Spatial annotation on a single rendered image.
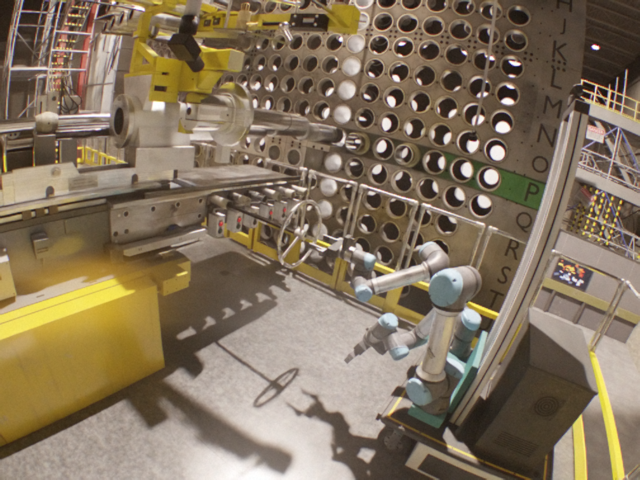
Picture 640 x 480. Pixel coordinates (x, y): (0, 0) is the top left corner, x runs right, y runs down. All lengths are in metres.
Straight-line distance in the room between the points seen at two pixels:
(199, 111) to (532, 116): 2.79
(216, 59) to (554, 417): 2.19
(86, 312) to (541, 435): 2.03
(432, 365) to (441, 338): 0.11
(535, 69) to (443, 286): 2.71
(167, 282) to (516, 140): 3.05
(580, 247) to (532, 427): 8.98
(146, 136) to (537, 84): 3.20
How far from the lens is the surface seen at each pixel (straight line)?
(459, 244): 3.41
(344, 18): 1.70
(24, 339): 1.59
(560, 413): 1.47
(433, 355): 1.19
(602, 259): 10.53
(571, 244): 10.19
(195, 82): 1.80
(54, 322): 1.58
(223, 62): 1.66
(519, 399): 1.41
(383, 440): 1.79
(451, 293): 1.06
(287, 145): 3.70
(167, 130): 2.00
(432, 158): 3.99
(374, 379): 2.21
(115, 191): 1.90
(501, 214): 3.32
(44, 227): 1.83
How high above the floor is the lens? 1.46
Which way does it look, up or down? 20 degrees down
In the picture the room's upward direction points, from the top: 11 degrees clockwise
